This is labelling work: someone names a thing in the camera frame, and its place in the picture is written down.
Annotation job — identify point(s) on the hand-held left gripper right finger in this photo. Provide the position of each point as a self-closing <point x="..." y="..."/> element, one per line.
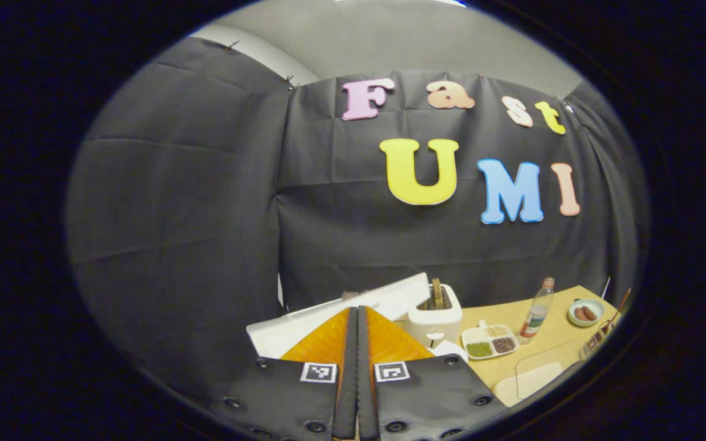
<point x="366" y="380"/>

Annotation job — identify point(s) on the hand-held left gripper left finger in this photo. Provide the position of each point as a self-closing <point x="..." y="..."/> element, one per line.
<point x="347" y="380"/>

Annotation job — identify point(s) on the white rice cooker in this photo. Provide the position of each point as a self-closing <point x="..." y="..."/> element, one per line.
<point x="304" y="327"/>

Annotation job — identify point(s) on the brown wooden spoon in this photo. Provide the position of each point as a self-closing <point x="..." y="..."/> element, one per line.
<point x="619" y="309"/>

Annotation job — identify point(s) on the white toaster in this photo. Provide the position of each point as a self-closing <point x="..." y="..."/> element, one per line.
<point x="439" y="324"/>

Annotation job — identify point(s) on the brown bread slice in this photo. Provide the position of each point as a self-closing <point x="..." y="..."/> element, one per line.
<point x="436" y="294"/>

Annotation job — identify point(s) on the white divided dish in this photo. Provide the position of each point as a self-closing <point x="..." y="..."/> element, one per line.
<point x="472" y="335"/>

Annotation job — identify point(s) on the green beans heap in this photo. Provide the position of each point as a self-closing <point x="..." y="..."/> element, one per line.
<point x="479" y="350"/>

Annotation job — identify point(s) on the pale beans heap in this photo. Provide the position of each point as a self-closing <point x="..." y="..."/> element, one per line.
<point x="496" y="331"/>

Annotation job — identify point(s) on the dark beans heap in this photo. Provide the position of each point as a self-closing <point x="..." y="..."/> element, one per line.
<point x="504" y="345"/>

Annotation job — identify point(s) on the clear plastic container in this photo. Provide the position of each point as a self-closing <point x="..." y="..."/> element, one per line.
<point x="543" y="355"/>

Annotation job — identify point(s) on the clear plastic water bottle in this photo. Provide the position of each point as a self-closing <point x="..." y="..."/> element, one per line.
<point x="535" y="315"/>

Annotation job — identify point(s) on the brown meat piece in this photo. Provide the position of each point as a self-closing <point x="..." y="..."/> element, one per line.
<point x="591" y="312"/>
<point x="580" y="315"/>

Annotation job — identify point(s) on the pale green plate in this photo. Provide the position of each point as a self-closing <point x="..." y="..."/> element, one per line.
<point x="598" y="309"/>

